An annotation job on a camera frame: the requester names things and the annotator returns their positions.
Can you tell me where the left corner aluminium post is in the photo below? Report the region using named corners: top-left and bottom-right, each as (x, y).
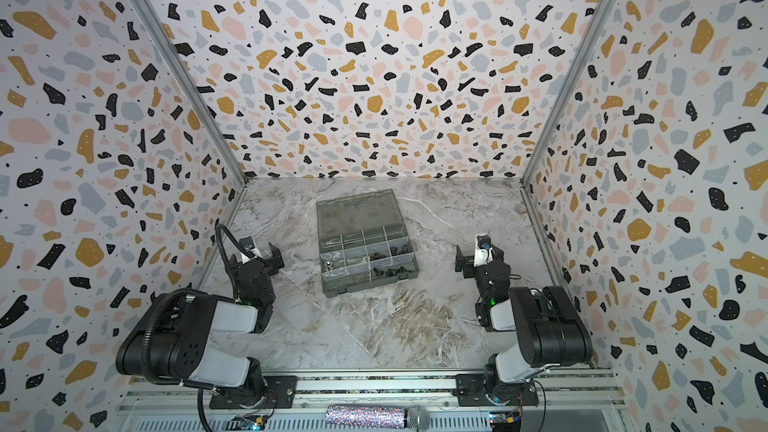
top-left (101, 0), bottom-right (248, 187)

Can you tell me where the glitter handheld microphone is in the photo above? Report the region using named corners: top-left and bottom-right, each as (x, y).
top-left (325, 405), bottom-right (431, 431)

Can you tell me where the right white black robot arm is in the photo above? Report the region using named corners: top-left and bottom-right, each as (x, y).
top-left (455, 235), bottom-right (593, 405)

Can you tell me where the right corner aluminium post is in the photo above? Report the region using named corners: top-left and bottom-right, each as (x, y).
top-left (520, 0), bottom-right (637, 187)

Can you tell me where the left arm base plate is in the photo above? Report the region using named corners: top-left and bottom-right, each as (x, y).
top-left (209, 375), bottom-right (298, 410)

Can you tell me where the aluminium front rail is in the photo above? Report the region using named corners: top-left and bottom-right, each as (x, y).
top-left (114, 366), bottom-right (633, 431)

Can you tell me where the corner aluminium post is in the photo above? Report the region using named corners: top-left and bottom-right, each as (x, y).
top-left (101, 0), bottom-right (248, 187)
top-left (520, 0), bottom-right (637, 187)

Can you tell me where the clear plastic compartment organizer box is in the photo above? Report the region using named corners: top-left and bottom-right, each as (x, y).
top-left (316, 189), bottom-right (419, 298)

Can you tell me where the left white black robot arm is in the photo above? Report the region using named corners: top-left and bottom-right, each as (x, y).
top-left (115, 224), bottom-right (284, 408)

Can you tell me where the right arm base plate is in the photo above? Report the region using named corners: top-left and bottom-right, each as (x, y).
top-left (452, 374), bottom-right (539, 407)

